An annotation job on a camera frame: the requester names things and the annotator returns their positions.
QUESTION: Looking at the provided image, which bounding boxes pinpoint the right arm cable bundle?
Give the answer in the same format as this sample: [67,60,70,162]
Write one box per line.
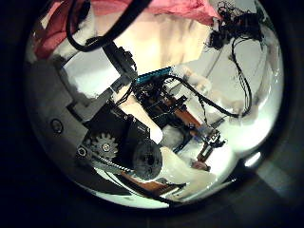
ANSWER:
[162,36,255,120]

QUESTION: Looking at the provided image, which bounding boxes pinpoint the blue table edge rail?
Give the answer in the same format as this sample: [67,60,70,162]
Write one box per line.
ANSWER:
[135,66,175,86]

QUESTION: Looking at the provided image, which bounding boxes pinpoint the black electronics stack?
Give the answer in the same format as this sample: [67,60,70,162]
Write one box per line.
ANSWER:
[132,79,188,128]

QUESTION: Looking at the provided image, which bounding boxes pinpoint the orange-pink button shirt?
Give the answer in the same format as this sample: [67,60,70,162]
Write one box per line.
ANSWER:
[31,0,222,61]

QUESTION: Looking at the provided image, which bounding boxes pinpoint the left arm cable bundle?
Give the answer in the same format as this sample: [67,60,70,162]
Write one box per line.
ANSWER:
[66,0,154,53]

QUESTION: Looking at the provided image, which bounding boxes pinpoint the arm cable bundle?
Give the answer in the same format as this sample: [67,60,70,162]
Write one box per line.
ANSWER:
[66,0,154,53]
[162,36,255,120]

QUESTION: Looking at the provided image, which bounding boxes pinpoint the person in white shirt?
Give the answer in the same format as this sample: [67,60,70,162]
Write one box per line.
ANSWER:
[160,146,219,194]

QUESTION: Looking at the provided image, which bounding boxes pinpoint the brown wooden base board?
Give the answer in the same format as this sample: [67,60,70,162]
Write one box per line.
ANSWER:
[164,96,207,135]

